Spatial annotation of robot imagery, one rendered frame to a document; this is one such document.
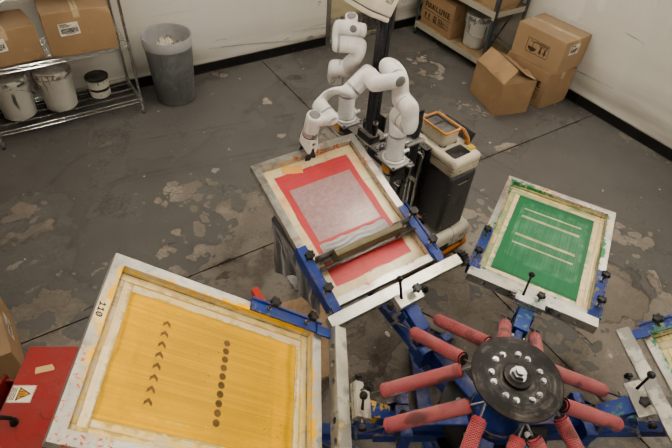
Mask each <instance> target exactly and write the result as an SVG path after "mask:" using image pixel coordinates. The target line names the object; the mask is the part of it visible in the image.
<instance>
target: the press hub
mask: <svg viewBox="0 0 672 448"><path fill-rule="evenodd" d="M464 372H465V373H466V374H467V375H468V376H469V378H470V379H471V380H472V381H473V384H474V386H475V388H476V390H477V391H476V392H474V393H473V394H472V396H471V397H470V399H469V400H470V402H471V404H472V403H476V402H480V401H484V402H485V403H486V404H487V405H486V407H485V410H484V412H483V415H482V418H483V419H485V420H486V422H487V425H486V427H485V430H484V433H483V435H482V438H483V439H485V440H487V441H489V442H492V443H494V446H493V448H506V445H505V444H506V443H507V442H508V440H509V437H510V435H513V434H515V435H518V434H519V431H520V428H521V426H522V423H525V424H535V423H541V422H544V421H546V420H548V419H550V418H552V417H553V416H554V415H555V414H556V413H557V412H558V411H559V409H560V408H561V406H562V403H563V400H564V384H563V380H562V377H561V375H560V373H559V371H558V369H557V367H556V366H555V364H554V363H553V362H552V360H551V359H550V358H549V357H548V356H547V355H546V354H545V353H544V352H543V351H541V350H540V349H539V348H537V347H536V346H534V345H532V344H531V343H529V342H526V341H524V340H521V339H518V338H513V337H496V338H492V339H489V340H487V341H485V342H484V343H482V344H481V345H480V346H479V347H478V348H477V349H476V351H475V353H474V355H473V357H472V360H471V369H469V370H465V371H464ZM463 398H467V397H466V395H465V394H464V393H463V392H462V391H461V389H460V388H459V387H458V386H457V384H456V383H455V382H454V381H453V380H452V381H449V382H448V383H447V384H446V386H445V387H444V389H443V391H442V394H441V396H440V399H439V401H438V403H437V405H439V404H443V403H447V402H451V401H455V400H459V399H463ZM467 399H468V398H467ZM483 405H484V403H483V404H479V405H475V406H472V409H473V411H472V414H468V415H467V417H468V421H469V422H470V419H471V416H472V415H473V416H474V414H475V415H477V416H479V415H480V413H481V410H482V407H483ZM467 427H468V426H442V427H441V428H442V430H443V433H444V435H445V437H446V438H436V443H437V445H438V447H439V448H459V447H460V445H461V442H462V440H463V437H464V434H465V432H466V429H467ZM529 427H530V429H531V431H532V433H533V434H540V435H541V436H542V437H543V439H544V441H545V443H546V445H547V425H529ZM529 436H530V433H529V431H528V429H527V427H526V425H525V426H524V428H523V431H522V434H521V437H520V438H522V439H524V440H525V441H524V442H526V440H527V438H528V437H529ZM526 445H527V447H528V448H529V446H528V444H527V442H526Z"/></svg>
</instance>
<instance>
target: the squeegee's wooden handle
mask: <svg viewBox="0 0 672 448"><path fill-rule="evenodd" d="M402 229H403V225H402V224H401V222H399V223H397V224H394V225H392V226H390V227H388V228H385V229H383V230H381V231H378V232H376V233H374V234H371V235H369V236H367V237H365V238H362V239H360V240H358V241H355V242H353V243H351V244H349V245H346V246H344V247H342V248H339V249H337V250H335V251H334V252H333V254H332V257H331V259H332V261H333V262H336V261H338V260H342V259H344V258H346V257H349V256H351V255H353V254H355V253H358V252H360V251H362V250H364V249H367V248H369V247H371V246H373V245H375V244H378V243H380V242H382V241H384V240H387V239H389V238H391V237H393V236H397V235H398V234H399V233H400V232H401V230H402Z"/></svg>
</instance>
